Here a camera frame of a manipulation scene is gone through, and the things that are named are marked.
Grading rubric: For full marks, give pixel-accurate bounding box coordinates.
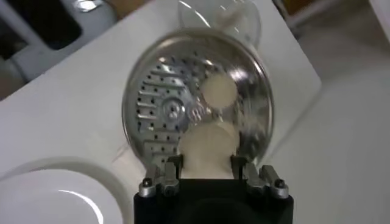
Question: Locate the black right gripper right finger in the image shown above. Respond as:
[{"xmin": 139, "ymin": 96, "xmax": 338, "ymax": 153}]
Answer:
[{"xmin": 230, "ymin": 155, "xmax": 290, "ymax": 200}]

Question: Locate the stainless steel steamer basket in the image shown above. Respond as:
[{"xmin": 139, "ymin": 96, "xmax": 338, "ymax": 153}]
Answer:
[{"xmin": 121, "ymin": 27, "xmax": 275, "ymax": 171}]

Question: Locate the white steamed baozi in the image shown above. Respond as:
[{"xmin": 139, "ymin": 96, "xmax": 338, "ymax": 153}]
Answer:
[
  {"xmin": 178, "ymin": 121, "xmax": 241, "ymax": 180},
  {"xmin": 199, "ymin": 74, "xmax": 238, "ymax": 110}
]

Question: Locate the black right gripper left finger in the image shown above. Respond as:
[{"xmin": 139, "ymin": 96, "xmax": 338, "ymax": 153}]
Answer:
[{"xmin": 138, "ymin": 155, "xmax": 185, "ymax": 198}]

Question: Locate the glass lid with white handle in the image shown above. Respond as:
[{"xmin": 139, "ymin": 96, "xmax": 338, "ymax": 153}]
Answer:
[{"xmin": 177, "ymin": 0, "xmax": 263, "ymax": 49}]

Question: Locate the white round plate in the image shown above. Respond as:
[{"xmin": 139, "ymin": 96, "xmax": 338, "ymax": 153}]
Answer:
[{"xmin": 0, "ymin": 156, "xmax": 133, "ymax": 224}]

